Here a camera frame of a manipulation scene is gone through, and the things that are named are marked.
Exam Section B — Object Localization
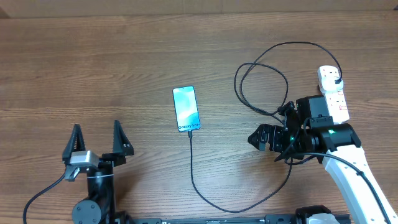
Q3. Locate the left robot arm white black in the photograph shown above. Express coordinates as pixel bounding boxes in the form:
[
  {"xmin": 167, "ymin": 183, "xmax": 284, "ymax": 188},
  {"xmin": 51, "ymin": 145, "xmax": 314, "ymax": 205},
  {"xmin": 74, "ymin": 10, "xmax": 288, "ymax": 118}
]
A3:
[{"xmin": 62, "ymin": 120, "xmax": 134, "ymax": 224}]

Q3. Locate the blue Samsung Galaxy smartphone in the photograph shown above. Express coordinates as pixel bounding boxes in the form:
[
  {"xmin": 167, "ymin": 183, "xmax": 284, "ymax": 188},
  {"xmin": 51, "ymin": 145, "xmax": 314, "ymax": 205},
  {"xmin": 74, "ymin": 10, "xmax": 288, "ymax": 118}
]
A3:
[{"xmin": 172, "ymin": 86, "xmax": 201, "ymax": 132}]

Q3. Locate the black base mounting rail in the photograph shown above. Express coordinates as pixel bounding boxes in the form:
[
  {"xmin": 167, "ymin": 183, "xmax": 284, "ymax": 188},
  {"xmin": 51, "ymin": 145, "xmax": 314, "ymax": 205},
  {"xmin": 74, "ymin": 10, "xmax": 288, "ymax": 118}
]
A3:
[{"xmin": 113, "ymin": 215, "xmax": 310, "ymax": 224}]

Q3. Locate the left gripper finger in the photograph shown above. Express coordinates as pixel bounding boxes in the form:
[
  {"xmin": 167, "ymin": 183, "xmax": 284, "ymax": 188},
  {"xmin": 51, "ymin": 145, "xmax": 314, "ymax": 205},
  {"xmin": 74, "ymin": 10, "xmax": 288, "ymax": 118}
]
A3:
[
  {"xmin": 62, "ymin": 124, "xmax": 86, "ymax": 165},
  {"xmin": 113, "ymin": 120, "xmax": 134, "ymax": 156}
]

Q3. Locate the white power strip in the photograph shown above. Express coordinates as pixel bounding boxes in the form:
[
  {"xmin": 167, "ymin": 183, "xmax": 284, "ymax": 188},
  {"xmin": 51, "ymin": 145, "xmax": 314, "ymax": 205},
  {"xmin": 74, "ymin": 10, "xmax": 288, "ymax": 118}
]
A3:
[{"xmin": 317, "ymin": 65, "xmax": 351, "ymax": 126}]

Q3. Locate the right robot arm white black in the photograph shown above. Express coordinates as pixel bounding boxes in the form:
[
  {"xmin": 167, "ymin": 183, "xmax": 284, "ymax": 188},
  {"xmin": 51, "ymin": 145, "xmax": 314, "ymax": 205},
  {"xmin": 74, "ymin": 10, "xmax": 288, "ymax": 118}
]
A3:
[{"xmin": 248, "ymin": 96, "xmax": 397, "ymax": 223}]

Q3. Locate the white charger plug adapter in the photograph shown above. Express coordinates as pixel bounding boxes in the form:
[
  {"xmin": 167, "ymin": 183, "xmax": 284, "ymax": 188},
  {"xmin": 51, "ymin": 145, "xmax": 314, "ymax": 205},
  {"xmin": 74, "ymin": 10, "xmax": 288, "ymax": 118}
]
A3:
[{"xmin": 319, "ymin": 77, "xmax": 344, "ymax": 94}]

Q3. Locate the black USB charging cable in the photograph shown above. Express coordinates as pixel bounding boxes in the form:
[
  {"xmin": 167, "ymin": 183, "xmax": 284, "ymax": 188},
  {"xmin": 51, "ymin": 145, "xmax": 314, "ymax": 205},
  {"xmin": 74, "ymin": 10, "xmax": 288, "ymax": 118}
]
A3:
[{"xmin": 187, "ymin": 41, "xmax": 343, "ymax": 214}]

